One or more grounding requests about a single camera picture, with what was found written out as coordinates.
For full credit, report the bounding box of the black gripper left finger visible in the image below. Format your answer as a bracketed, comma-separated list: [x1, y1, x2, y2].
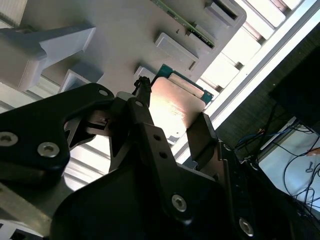
[0, 76, 196, 225]

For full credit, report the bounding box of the silver topped CPU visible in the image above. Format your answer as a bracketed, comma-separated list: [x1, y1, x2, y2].
[149, 63, 216, 131]

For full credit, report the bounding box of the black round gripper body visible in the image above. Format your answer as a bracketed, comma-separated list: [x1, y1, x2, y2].
[51, 159, 240, 240]

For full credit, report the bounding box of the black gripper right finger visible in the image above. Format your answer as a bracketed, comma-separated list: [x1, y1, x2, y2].
[186, 112, 308, 240]

